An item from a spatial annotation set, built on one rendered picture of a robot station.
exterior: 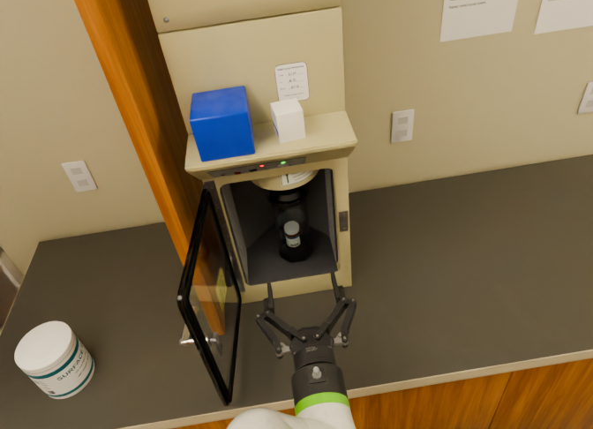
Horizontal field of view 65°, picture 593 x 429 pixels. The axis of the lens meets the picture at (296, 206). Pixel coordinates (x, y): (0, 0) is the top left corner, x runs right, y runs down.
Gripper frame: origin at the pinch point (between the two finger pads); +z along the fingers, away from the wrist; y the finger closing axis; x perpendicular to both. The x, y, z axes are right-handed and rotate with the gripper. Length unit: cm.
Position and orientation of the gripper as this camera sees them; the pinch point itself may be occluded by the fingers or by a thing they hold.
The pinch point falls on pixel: (301, 284)
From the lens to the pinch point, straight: 98.8
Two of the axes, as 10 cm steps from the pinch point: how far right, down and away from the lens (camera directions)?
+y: -9.9, 1.6, -0.2
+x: 1.1, 7.4, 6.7
